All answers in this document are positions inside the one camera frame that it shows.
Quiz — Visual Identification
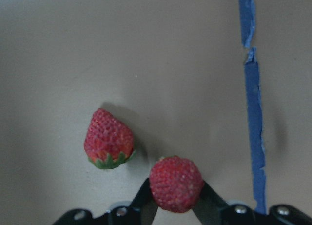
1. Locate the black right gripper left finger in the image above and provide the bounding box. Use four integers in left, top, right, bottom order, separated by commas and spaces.
54, 179, 158, 225

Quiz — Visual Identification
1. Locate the red strawberry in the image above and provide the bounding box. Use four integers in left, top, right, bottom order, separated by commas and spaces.
149, 156, 204, 213

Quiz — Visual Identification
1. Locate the strawberry with green leaves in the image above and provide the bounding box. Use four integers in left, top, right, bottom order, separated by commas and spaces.
83, 108, 135, 169

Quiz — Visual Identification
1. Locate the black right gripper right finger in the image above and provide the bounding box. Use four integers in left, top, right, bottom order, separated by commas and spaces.
194, 182, 312, 225

